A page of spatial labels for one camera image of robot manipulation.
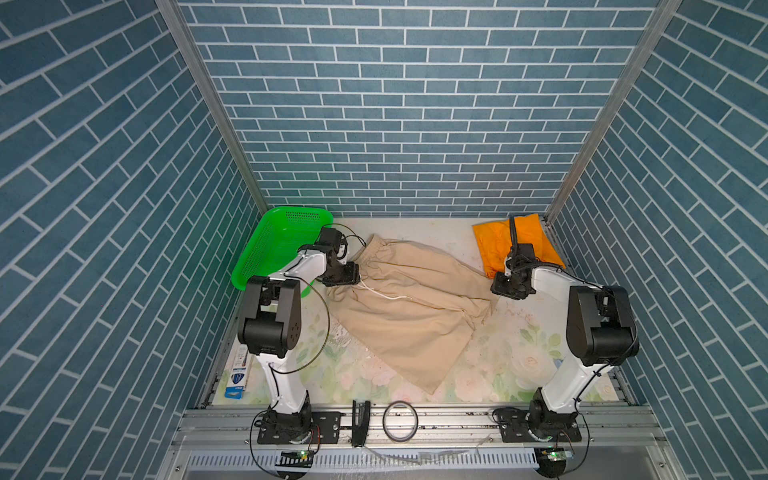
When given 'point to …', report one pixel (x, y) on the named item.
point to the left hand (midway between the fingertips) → (352, 277)
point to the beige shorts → (413, 309)
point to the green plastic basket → (277, 238)
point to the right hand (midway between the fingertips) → (496, 284)
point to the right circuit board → (554, 454)
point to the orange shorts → (496, 242)
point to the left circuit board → (297, 459)
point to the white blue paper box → (238, 375)
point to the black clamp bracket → (360, 422)
